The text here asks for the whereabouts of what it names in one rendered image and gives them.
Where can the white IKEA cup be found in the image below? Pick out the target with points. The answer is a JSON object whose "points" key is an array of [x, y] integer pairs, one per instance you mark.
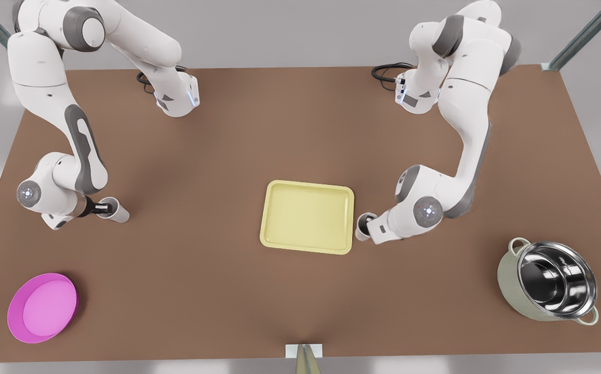
{"points": [[117, 210], [362, 227]]}

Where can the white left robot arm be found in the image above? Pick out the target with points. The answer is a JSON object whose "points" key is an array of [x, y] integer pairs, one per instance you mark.
{"points": [[466, 104]]}

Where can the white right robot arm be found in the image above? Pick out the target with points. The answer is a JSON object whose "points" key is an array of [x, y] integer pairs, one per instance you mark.
{"points": [[45, 78]]}

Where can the yellow rectangular tray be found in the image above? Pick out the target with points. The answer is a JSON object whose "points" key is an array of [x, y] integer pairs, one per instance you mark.
{"points": [[307, 216]]}

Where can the pink round plate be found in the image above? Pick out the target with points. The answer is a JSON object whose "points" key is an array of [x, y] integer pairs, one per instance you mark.
{"points": [[43, 308]]}

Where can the green pot with steel interior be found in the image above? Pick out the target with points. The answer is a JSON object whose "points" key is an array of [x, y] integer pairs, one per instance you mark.
{"points": [[548, 281]]}

